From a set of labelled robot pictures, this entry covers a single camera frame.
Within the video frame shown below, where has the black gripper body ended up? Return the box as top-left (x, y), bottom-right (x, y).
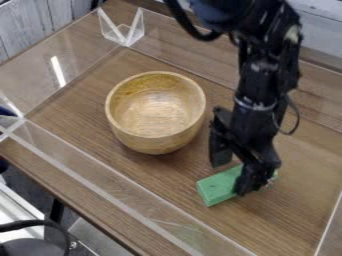
top-left (211, 97), bottom-right (281, 168)

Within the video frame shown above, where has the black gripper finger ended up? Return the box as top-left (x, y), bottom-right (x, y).
top-left (207, 116), bottom-right (235, 169)
top-left (234, 158), bottom-right (278, 197)

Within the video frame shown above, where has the green rectangular block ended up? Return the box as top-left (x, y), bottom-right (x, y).
top-left (195, 163), bottom-right (281, 208)

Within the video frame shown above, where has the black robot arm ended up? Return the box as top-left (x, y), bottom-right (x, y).
top-left (190, 0), bottom-right (303, 196)

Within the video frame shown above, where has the brown wooden bowl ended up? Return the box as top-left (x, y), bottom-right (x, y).
top-left (104, 71), bottom-right (207, 155)

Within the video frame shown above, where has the black table leg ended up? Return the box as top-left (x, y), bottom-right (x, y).
top-left (50, 199), bottom-right (66, 223)

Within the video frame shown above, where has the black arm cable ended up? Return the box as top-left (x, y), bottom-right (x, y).
top-left (271, 94), bottom-right (302, 136)

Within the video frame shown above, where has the clear acrylic tray wall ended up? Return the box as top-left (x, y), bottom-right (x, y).
top-left (0, 1), bottom-right (342, 256)

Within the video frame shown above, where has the clear acrylic corner bracket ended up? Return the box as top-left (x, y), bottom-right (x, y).
top-left (96, 8), bottom-right (144, 47)

